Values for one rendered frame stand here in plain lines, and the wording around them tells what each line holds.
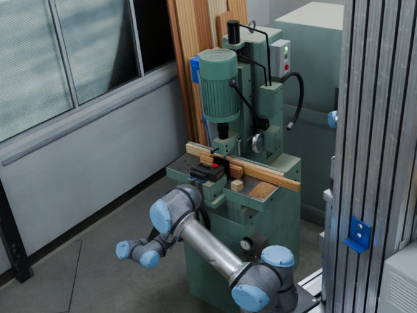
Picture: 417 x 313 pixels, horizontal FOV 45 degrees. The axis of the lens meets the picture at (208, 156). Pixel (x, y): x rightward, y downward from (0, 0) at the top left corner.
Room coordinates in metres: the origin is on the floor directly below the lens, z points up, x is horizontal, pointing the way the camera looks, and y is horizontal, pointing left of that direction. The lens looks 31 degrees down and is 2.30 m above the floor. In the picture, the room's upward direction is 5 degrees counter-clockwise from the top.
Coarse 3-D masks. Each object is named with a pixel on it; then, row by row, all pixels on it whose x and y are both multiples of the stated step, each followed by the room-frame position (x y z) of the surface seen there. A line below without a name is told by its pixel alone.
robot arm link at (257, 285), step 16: (176, 192) 1.56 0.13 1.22; (160, 208) 1.47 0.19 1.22; (176, 208) 1.48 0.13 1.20; (192, 208) 1.53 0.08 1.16; (160, 224) 1.46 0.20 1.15; (176, 224) 1.44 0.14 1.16; (192, 224) 1.44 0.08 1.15; (192, 240) 1.40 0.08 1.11; (208, 240) 1.39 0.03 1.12; (208, 256) 1.35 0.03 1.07; (224, 256) 1.33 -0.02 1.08; (224, 272) 1.30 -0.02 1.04; (240, 272) 1.28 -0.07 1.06; (256, 272) 1.28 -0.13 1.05; (272, 272) 1.29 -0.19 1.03; (240, 288) 1.23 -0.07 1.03; (256, 288) 1.22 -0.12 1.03; (272, 288) 1.24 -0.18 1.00; (240, 304) 1.23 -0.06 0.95; (256, 304) 1.19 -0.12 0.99
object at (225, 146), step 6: (228, 132) 2.26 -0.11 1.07; (234, 132) 2.26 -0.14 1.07; (216, 138) 2.21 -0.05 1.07; (228, 138) 2.20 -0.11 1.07; (234, 138) 2.22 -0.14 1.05; (216, 144) 2.18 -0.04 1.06; (222, 144) 2.15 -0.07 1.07; (228, 144) 2.18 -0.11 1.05; (234, 144) 2.22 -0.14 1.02; (222, 150) 2.15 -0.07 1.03; (228, 150) 2.18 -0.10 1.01
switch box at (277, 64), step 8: (280, 40) 2.39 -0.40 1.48; (288, 40) 2.38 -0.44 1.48; (272, 48) 2.33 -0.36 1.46; (280, 48) 2.31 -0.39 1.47; (288, 48) 2.36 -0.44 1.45; (272, 56) 2.34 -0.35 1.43; (280, 56) 2.31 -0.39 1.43; (288, 56) 2.36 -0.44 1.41; (272, 64) 2.34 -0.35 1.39; (280, 64) 2.31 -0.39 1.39; (288, 64) 2.36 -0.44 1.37; (272, 72) 2.34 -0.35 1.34; (280, 72) 2.31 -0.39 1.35; (288, 72) 2.37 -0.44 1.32
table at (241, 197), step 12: (192, 156) 2.34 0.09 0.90; (168, 168) 2.24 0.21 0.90; (180, 168) 2.23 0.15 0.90; (192, 168) 2.22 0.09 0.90; (180, 180) 2.20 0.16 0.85; (228, 180) 2.08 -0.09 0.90; (240, 180) 2.07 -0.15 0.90; (252, 180) 2.06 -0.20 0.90; (228, 192) 2.00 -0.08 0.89; (240, 192) 1.97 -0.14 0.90; (276, 192) 1.96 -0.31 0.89; (216, 204) 1.94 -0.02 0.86; (252, 204) 1.91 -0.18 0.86; (264, 204) 1.88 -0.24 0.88
